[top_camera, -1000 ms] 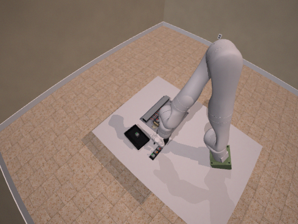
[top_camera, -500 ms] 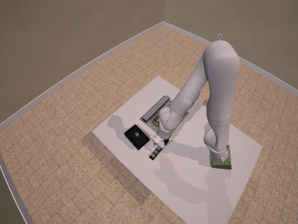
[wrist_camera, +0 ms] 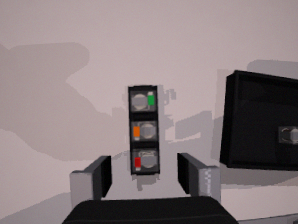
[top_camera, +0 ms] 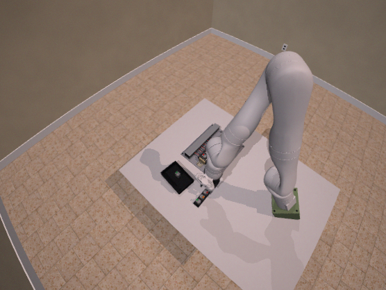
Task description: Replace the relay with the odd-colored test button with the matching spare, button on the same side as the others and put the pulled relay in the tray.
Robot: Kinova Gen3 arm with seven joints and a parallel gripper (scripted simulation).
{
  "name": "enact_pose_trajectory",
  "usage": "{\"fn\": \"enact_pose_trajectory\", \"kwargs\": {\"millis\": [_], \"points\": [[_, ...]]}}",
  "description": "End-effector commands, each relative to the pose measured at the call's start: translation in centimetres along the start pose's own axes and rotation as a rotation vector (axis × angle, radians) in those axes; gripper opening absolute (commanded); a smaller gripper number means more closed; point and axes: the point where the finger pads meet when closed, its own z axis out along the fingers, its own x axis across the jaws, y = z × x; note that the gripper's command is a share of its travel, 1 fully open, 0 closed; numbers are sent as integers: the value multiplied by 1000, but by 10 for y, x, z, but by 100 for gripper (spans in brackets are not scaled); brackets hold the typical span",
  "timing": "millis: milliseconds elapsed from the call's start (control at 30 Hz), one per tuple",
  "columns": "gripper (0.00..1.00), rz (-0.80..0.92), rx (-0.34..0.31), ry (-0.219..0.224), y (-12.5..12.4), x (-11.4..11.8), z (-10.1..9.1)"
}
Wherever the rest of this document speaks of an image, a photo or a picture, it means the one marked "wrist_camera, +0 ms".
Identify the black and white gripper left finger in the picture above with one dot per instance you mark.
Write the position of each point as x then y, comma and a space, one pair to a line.
93, 182

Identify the grey relay with green button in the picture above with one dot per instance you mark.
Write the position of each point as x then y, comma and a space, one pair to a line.
287, 135

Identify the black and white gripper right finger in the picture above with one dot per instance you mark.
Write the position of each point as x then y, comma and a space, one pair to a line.
198, 179

